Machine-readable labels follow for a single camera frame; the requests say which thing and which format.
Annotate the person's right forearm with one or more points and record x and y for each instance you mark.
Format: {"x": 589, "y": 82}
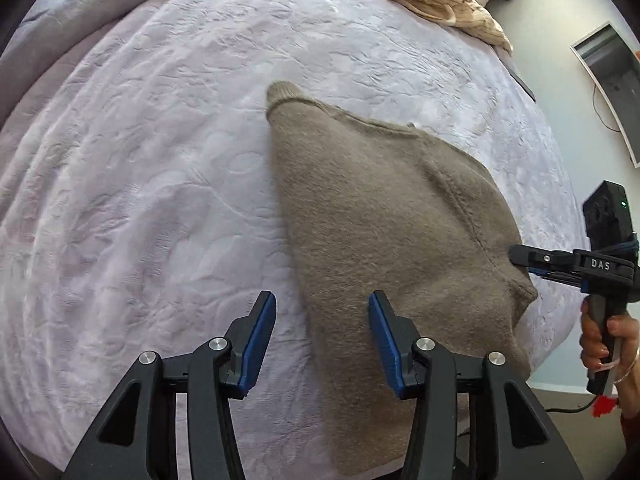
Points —
{"x": 632, "y": 425}

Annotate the cream quilted cloth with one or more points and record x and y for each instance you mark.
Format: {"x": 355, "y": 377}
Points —
{"x": 440, "y": 0}

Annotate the brown knit sweater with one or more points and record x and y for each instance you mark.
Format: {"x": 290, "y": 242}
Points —
{"x": 375, "y": 210}

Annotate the person's right hand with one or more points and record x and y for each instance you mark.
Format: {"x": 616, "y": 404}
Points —
{"x": 595, "y": 345}

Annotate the white embossed blanket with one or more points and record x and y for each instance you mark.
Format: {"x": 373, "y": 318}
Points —
{"x": 150, "y": 160}

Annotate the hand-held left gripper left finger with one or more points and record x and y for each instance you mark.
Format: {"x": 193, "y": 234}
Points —
{"x": 257, "y": 340}

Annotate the white framed wall monitor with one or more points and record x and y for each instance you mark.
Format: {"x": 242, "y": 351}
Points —
{"x": 612, "y": 85}

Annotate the red tag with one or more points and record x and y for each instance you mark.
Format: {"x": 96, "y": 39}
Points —
{"x": 604, "y": 406}

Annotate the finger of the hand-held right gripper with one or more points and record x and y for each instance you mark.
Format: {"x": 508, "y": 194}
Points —
{"x": 540, "y": 256}
{"x": 557, "y": 275}

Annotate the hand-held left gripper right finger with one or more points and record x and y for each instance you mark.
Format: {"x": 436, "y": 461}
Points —
{"x": 387, "y": 345}

